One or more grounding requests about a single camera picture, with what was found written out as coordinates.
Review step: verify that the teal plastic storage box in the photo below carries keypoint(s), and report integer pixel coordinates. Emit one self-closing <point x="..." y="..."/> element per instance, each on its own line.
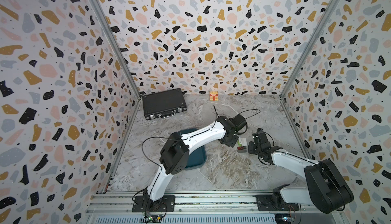
<point x="192" y="154"/>

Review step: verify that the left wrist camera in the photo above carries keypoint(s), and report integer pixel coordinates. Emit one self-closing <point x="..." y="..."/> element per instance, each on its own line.
<point x="239" y="122"/>

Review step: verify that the aluminium rail frame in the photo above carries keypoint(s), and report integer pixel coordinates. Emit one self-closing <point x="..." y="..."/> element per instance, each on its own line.
<point x="205" y="207"/>

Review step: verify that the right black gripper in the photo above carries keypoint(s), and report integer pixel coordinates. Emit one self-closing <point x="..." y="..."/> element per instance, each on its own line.
<point x="250" y="144"/>

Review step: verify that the dark brown usb flash drive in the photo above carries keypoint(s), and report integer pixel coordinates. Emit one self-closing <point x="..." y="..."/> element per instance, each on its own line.
<point x="242" y="149"/>

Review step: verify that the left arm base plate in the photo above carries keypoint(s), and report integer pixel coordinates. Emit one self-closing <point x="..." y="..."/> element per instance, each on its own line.
<point x="153" y="203"/>

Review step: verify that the black briefcase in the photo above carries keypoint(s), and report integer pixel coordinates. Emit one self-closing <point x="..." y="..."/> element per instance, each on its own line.
<point x="163" y="104"/>

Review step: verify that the small red yellow box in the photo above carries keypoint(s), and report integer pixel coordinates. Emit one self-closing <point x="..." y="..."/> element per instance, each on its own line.
<point x="213" y="96"/>

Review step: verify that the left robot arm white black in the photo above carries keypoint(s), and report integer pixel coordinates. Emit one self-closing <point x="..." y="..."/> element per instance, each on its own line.
<point x="175" y="153"/>

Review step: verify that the white usb flash drive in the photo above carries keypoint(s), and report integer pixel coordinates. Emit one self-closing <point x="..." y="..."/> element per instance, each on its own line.
<point x="242" y="142"/>

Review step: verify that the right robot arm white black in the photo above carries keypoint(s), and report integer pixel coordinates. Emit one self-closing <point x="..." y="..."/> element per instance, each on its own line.
<point x="325" y="188"/>

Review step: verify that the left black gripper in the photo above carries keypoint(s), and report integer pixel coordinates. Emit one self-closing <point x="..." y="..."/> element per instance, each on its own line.
<point x="232" y="143"/>

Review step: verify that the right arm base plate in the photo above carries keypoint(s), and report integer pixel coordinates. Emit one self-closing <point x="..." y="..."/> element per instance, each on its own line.
<point x="273" y="202"/>

